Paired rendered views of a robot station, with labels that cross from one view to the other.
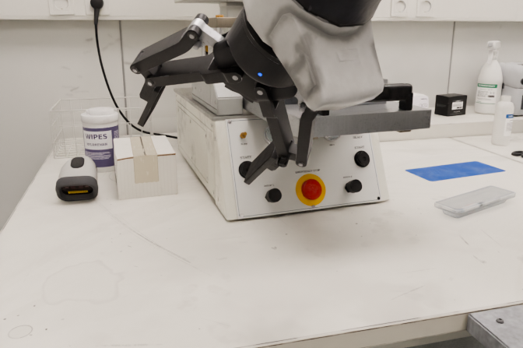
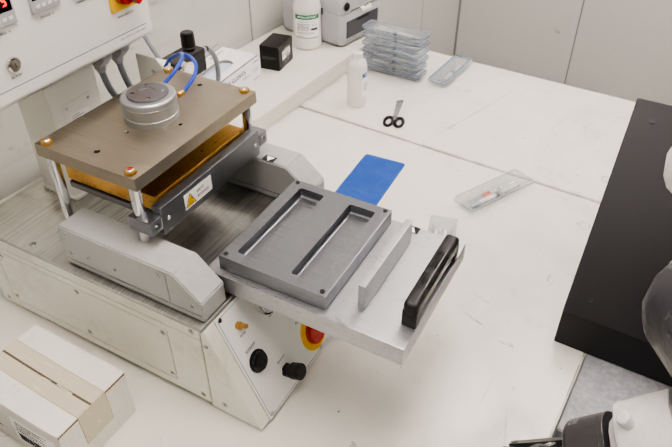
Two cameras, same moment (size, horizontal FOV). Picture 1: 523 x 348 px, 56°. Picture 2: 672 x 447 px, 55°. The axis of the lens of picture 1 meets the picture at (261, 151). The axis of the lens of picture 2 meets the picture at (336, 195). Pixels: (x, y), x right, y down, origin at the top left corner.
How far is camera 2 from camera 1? 0.69 m
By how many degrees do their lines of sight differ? 44
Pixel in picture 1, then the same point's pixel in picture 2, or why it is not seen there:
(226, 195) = (251, 405)
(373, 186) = not seen: hidden behind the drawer
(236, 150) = (240, 347)
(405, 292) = (504, 433)
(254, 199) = (275, 385)
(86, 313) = not seen: outside the picture
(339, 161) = not seen: hidden behind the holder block
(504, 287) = (549, 374)
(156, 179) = (110, 418)
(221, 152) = (226, 362)
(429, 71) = (228, 2)
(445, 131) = (296, 102)
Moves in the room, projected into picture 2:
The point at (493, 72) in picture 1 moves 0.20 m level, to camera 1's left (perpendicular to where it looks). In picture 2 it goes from (311, 0) to (254, 19)
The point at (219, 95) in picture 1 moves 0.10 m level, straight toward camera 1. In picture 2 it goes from (200, 298) to (252, 338)
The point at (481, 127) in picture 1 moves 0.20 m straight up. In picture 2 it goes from (324, 79) to (323, 8)
